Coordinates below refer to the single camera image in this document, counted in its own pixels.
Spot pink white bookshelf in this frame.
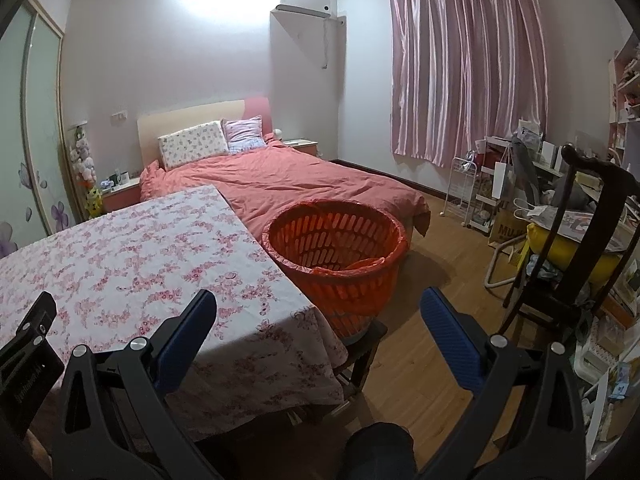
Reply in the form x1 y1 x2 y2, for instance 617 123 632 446
607 30 640 161

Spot pink striped pillow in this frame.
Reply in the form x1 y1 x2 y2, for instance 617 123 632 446
221 115 267 155

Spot pink nightstand with mug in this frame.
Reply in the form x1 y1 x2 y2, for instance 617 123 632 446
100 177 142 213

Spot brown paper bag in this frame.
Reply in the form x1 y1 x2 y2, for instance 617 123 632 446
487 207 531 256

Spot hanging plush toys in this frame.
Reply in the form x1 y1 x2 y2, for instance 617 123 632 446
70 122 106 218

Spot white wire rack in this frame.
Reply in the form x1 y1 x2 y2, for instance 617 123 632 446
446 155 496 233

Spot white air conditioner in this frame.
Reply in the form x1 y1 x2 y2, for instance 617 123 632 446
276 0 333 17

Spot white paper bag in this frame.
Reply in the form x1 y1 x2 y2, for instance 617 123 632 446
490 160 513 201

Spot pink striped curtain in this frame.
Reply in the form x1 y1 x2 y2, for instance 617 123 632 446
389 0 561 170

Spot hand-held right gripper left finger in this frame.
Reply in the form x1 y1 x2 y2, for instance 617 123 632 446
50 287 218 480

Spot orange plastic laundry basket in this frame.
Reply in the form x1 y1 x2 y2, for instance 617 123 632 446
261 199 411 341

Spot cream pink headboard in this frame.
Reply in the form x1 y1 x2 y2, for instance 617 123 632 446
136 95 275 171

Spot printed newspaper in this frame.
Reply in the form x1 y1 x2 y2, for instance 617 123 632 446
527 205 631 251

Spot bed with pink duvet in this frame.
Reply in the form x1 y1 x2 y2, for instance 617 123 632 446
139 144 432 256

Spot flower print sliding wardrobe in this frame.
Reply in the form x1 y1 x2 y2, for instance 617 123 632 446
0 0 81 261

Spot white plastic storage rack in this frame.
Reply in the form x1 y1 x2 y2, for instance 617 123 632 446
575 310 640 446

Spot white floral pillow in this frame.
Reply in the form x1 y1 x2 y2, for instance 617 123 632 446
158 120 230 171

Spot dark wooden chair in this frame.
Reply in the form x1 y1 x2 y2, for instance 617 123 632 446
500 144 638 346

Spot dark wooden stool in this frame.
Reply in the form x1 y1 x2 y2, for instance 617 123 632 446
332 317 388 401

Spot white metal tube frame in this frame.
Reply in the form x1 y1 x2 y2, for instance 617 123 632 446
484 237 531 291

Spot person's leg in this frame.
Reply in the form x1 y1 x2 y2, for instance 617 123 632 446
340 422 417 480

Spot pink floral tablecloth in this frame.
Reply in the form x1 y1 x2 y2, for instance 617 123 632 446
0 184 351 441

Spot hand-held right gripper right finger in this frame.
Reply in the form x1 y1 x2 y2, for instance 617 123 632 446
420 286 586 480

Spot grey hanging cloth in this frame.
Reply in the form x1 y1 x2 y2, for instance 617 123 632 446
510 132 543 201

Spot yellow cushion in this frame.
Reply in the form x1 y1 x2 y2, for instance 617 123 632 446
525 222 623 273

